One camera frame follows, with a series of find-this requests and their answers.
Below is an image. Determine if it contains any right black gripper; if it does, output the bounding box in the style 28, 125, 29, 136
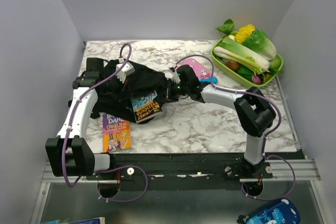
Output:
155, 78, 190, 103

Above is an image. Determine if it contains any black student backpack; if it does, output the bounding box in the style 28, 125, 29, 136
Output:
90, 61, 167, 123

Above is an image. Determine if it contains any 169-storey treehouse book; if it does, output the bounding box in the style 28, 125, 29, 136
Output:
130, 91, 162, 123

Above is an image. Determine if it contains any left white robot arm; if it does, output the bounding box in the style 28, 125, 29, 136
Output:
45, 58, 130, 187

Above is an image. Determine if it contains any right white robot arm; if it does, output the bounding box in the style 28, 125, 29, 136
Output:
165, 65, 276, 178

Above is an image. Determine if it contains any pink pencil case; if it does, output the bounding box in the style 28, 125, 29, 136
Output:
181, 58, 218, 84

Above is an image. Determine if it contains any Roald Dahl book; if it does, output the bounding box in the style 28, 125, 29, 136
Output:
103, 114, 132, 153

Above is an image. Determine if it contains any green vegetable tray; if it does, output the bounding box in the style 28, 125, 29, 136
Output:
211, 39, 284, 88

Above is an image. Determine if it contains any napa cabbage toy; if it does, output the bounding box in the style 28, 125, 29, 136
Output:
213, 37, 270, 73

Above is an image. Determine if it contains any green leaf sprig toy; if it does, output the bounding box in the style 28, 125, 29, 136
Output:
216, 19, 235, 36

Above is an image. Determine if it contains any yellow corn toy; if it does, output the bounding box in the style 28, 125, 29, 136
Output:
235, 24, 256, 44

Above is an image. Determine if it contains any green lettuce toy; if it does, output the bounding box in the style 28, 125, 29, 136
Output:
243, 29, 277, 61

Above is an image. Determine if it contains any blue pencil case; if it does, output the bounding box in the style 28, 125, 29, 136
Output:
237, 198, 301, 224

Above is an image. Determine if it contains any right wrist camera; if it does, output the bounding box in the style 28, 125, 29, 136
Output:
166, 67, 181, 83

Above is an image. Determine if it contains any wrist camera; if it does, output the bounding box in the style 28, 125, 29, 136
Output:
116, 62, 135, 83
166, 67, 181, 83

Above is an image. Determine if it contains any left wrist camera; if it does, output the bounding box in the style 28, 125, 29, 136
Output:
116, 62, 135, 83

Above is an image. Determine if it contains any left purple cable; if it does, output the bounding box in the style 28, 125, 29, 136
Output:
61, 42, 149, 204

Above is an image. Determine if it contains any purple cable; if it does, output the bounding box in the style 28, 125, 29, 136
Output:
61, 42, 149, 204
173, 54, 296, 201

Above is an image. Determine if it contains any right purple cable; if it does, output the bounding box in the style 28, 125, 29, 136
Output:
173, 54, 296, 201

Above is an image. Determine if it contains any black mounting base rail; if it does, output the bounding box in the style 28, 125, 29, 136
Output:
54, 152, 279, 192

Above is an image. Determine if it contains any aluminium extrusion rail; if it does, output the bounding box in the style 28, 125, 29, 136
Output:
42, 159, 321, 183

